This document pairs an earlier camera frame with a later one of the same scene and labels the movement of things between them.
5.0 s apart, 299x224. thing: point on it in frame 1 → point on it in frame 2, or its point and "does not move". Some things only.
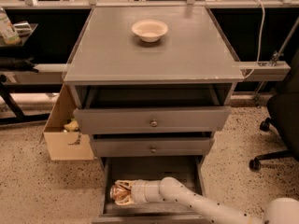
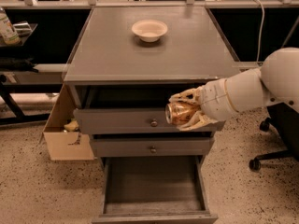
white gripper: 139,190 → 215,99
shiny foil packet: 22,29 does not move
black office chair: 283,118 does not move
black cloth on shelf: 19,63 does not move
